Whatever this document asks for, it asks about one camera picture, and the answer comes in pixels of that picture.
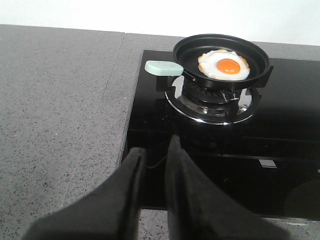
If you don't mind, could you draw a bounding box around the black frying pan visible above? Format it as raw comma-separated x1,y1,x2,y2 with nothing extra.
144,34,273,91

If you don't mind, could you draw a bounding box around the fried egg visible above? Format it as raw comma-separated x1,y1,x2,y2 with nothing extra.
197,49,251,81

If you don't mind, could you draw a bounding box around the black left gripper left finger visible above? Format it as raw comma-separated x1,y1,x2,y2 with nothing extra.
23,147,146,240

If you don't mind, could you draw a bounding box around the left black burner with grate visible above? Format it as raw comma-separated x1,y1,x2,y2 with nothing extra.
156,66,273,125

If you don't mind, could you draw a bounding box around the wire pan support ring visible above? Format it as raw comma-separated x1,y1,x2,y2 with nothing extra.
219,89,241,103

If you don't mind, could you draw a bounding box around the black glass gas cooktop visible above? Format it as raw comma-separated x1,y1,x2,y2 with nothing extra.
125,58,320,220

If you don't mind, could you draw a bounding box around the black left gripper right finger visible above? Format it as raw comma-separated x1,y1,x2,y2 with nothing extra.
166,135,292,240

